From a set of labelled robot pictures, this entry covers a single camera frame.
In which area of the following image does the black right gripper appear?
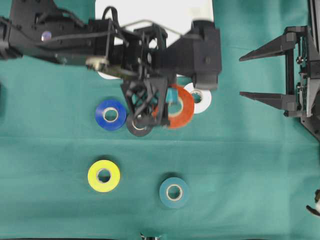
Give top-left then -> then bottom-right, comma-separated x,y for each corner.
239,26 -> 320,140

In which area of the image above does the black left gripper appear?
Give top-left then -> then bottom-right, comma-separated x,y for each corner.
87,19 -> 170,127

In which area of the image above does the red tape roll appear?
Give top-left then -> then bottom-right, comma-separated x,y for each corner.
151,84 -> 195,129

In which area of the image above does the white tape roll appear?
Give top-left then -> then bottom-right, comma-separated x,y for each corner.
184,83 -> 212,114

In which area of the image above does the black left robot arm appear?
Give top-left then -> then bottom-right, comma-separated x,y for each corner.
0,0 -> 170,128

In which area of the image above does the white plastic case tray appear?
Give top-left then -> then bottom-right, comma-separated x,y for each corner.
94,0 -> 215,81

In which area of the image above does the black tape roll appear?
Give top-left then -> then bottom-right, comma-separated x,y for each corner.
126,114 -> 153,137

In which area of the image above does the blue tape roll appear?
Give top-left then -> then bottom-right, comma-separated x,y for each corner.
95,99 -> 127,131

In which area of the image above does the yellow tape roll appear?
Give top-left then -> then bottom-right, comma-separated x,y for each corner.
87,160 -> 121,193

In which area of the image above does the teal tape roll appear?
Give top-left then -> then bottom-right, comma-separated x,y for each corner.
159,177 -> 190,209

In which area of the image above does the green table cloth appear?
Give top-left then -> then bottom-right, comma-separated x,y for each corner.
0,0 -> 320,240

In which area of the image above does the white black object right edge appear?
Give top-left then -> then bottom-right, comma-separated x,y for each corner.
306,189 -> 320,217

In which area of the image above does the black stand bottom edge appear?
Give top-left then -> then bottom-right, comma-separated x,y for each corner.
140,232 -> 166,240

